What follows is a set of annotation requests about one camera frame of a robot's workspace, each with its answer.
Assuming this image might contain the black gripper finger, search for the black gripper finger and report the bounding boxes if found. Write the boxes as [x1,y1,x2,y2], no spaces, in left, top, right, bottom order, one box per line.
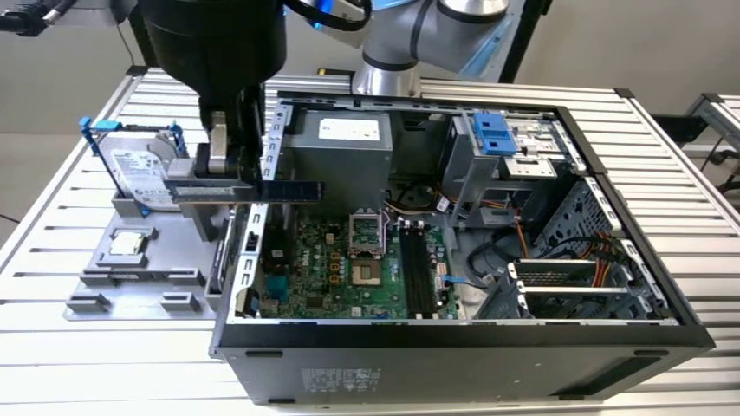
[231,84,267,205]
[195,88,243,179]

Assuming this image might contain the RAM stick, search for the RAM stick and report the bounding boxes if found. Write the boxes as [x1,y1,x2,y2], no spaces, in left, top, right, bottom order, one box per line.
[83,270,202,282]
[163,179,327,205]

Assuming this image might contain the RAM slot with white latches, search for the RAM slot with white latches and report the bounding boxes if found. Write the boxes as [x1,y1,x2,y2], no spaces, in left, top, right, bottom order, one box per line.
[406,221,425,318]
[421,221,441,318]

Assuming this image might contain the hard disk in blue carrier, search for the hard disk in blue carrier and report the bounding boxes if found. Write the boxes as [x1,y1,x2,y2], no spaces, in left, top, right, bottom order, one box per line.
[78,115,193,216]

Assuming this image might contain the grey power supply unit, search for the grey power supply unit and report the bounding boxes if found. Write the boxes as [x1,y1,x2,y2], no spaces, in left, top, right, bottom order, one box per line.
[283,110,395,218]

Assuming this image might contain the black expansion slot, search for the black expansion slot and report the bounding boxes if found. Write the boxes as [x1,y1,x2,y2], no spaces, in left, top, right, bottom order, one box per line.
[263,211,295,266]

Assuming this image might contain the grey parts rack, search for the grey parts rack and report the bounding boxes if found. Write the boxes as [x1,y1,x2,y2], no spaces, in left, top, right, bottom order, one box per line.
[61,158,257,324]

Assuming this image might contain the silver CPU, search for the silver CPU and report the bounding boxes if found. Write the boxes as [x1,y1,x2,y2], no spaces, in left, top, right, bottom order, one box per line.
[110,233,146,257]

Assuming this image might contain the metal socket cover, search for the metal socket cover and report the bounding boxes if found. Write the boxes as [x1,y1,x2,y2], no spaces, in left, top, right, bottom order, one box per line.
[350,210,389,257]

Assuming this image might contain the CPU socket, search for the CPU socket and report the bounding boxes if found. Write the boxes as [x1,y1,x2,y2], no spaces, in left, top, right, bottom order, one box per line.
[350,255,387,287]

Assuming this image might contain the green motherboard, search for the green motherboard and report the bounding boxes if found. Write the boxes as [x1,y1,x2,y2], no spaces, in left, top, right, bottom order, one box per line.
[259,211,465,320]

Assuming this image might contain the metal drive bay cage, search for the metal drive bay cage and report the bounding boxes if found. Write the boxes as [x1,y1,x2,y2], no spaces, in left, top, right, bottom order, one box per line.
[442,107,589,229]

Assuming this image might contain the blue plastic drive latch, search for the blue plastic drive latch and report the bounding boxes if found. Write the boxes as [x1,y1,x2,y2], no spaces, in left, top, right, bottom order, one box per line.
[471,111,518,157]

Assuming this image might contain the black PC case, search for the black PC case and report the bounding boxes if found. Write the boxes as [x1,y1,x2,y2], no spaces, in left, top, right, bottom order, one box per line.
[207,88,718,406]

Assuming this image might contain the metal disk bay cage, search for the metal disk bay cage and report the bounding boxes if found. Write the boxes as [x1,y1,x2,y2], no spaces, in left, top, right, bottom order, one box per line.
[477,257,675,322]

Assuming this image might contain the neighbouring aluminium table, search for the neighbouring aluminium table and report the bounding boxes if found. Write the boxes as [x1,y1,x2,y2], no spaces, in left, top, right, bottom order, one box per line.
[682,92,740,153]

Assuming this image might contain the black stand post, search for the black stand post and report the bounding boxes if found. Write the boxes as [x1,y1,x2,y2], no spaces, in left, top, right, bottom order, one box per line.
[127,23,175,69]
[501,0,551,83]

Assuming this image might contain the wrist camera on silver bracket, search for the wrist camera on silver bracket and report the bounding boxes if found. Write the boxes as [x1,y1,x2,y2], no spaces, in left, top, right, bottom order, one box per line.
[0,0,130,38]

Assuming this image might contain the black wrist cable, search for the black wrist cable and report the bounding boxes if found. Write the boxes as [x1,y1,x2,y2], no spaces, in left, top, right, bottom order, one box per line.
[283,0,375,34]

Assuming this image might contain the yellow black white wire bundle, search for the yellow black white wire bundle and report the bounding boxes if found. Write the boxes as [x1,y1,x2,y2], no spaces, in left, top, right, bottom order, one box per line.
[386,181,458,217]

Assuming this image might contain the orange red yellow drive wires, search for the orange red yellow drive wires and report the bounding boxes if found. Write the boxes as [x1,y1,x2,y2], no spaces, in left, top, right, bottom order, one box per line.
[479,194,531,261]

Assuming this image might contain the thick black cables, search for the thick black cables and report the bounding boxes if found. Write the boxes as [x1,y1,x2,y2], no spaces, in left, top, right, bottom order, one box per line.
[466,236,514,289]

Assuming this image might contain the blue data cable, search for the blue data cable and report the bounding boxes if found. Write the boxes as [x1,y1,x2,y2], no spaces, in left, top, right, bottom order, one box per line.
[441,272,493,288]

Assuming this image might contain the red orange yellow wire bundle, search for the red orange yellow wire bundle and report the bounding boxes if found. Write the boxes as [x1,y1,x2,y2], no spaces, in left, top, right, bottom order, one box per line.
[581,231,623,290]

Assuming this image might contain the black table bracket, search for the black table bracket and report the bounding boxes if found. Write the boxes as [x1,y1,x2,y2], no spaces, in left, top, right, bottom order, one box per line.
[651,113,710,143]

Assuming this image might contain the black hanging cables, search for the black hanging cables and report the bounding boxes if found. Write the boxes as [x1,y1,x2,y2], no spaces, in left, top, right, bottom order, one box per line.
[702,140,740,194]

